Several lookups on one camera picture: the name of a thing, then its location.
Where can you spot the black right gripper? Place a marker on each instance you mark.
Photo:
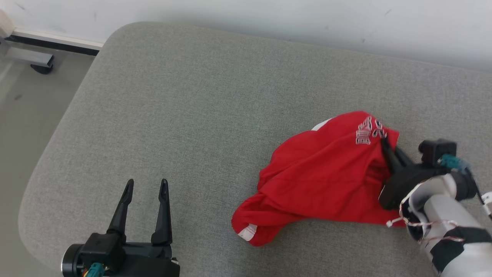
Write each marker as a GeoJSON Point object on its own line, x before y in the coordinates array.
{"type": "Point", "coordinates": [403, 184]}

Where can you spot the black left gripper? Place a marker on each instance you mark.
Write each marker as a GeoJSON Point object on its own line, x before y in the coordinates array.
{"type": "Point", "coordinates": [150, 259]}

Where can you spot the red shorts white stripes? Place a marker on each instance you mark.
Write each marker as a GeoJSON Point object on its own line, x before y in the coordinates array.
{"type": "Point", "coordinates": [326, 177]}

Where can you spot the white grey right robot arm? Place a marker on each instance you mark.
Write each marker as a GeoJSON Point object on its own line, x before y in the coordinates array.
{"type": "Point", "coordinates": [457, 231]}

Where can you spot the grey fabric sofa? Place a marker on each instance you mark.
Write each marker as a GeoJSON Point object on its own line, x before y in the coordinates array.
{"type": "Point", "coordinates": [211, 115]}

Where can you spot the grey metal furniture leg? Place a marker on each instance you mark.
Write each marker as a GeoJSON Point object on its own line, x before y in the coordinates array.
{"type": "Point", "coordinates": [30, 57]}

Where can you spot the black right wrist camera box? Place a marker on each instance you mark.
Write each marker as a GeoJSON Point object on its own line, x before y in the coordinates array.
{"type": "Point", "coordinates": [438, 150]}

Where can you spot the teal right camera connector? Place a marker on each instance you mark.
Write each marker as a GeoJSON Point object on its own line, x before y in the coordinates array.
{"type": "Point", "coordinates": [453, 162]}

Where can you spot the teal camera connector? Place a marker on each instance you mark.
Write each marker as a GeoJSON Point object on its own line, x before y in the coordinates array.
{"type": "Point", "coordinates": [453, 162]}
{"type": "Point", "coordinates": [96, 270]}

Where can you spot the teal left camera connector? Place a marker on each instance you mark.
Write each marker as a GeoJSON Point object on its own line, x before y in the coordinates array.
{"type": "Point", "coordinates": [96, 270]}

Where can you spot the black white wall baseboard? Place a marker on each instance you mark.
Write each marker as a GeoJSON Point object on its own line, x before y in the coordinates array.
{"type": "Point", "coordinates": [54, 40]}

